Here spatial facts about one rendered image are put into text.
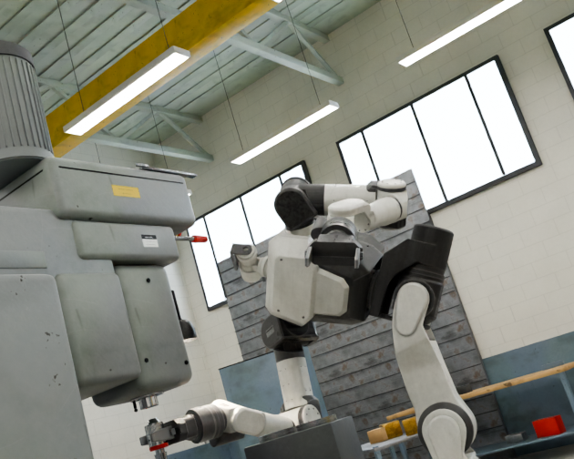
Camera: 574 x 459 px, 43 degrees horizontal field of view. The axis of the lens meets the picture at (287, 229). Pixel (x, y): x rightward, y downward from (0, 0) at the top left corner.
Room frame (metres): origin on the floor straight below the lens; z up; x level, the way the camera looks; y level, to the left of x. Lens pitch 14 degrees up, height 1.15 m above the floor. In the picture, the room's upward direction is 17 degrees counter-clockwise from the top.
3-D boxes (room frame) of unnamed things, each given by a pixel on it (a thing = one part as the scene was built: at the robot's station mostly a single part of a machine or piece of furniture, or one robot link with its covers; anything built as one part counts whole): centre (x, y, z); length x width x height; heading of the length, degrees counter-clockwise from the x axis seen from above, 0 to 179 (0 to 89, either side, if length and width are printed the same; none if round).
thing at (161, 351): (1.83, 0.46, 1.47); 0.21 x 0.19 x 0.32; 57
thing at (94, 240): (1.80, 0.48, 1.68); 0.34 x 0.24 x 0.10; 147
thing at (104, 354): (1.67, 0.56, 1.47); 0.24 x 0.19 x 0.26; 57
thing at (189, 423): (1.90, 0.39, 1.20); 0.13 x 0.12 x 0.10; 43
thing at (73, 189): (1.82, 0.47, 1.81); 0.47 x 0.26 x 0.16; 147
